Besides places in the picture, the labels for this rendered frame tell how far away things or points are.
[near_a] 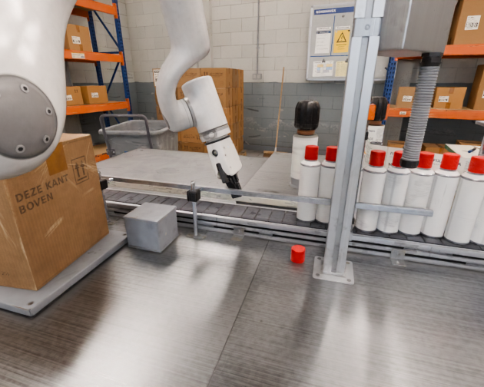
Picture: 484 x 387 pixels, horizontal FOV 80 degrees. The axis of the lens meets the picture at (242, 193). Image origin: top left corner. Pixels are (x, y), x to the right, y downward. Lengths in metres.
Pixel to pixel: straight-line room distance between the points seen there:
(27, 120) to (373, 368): 0.54
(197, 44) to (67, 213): 0.47
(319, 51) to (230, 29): 1.59
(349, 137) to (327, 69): 4.46
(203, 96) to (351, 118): 0.37
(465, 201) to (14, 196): 0.91
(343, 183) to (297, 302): 0.25
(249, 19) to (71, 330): 5.30
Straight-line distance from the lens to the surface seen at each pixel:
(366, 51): 0.59
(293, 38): 5.31
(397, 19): 0.58
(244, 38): 5.57
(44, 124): 0.33
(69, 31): 4.93
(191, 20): 0.71
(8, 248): 0.71
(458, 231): 0.84
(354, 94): 0.58
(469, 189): 0.81
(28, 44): 0.36
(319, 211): 0.80
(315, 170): 0.76
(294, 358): 0.53
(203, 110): 0.77
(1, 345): 0.67
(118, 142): 3.06
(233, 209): 0.88
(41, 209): 0.69
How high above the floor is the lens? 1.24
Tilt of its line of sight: 21 degrees down
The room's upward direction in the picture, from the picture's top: straight up
